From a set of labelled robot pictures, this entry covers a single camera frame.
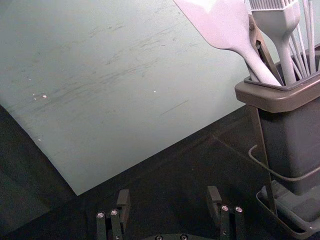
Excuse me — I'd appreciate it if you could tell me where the white wire whisk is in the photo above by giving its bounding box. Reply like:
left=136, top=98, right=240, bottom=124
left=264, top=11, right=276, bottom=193
left=287, top=0, right=318, bottom=79

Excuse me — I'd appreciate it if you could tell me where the plain pale wall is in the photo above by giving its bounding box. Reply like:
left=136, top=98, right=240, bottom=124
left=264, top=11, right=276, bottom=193
left=0, top=0, right=320, bottom=196

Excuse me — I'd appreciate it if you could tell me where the black table cloth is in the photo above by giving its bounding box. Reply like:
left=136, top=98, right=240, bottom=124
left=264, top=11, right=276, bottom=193
left=0, top=104, right=320, bottom=240

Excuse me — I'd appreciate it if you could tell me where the black rack with steel bars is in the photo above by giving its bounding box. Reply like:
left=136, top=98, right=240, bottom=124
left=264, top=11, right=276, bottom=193
left=247, top=104, right=320, bottom=239

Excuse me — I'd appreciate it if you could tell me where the white silicone spatula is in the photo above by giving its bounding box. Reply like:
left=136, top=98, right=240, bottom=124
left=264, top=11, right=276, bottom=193
left=172, top=0, right=283, bottom=87

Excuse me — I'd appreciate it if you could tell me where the dark grey utensil holder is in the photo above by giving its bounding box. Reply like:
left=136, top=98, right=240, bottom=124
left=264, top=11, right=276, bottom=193
left=234, top=43, right=320, bottom=196

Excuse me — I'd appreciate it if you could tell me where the white silicone basting brush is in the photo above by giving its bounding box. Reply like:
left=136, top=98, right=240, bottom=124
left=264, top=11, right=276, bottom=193
left=249, top=0, right=301, bottom=85

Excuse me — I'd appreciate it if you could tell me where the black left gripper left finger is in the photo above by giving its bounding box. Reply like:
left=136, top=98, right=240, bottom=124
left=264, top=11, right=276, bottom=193
left=96, top=189, right=132, bottom=240

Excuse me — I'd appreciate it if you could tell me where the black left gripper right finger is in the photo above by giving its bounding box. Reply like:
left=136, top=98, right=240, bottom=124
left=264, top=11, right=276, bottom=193
left=206, top=185, right=245, bottom=240

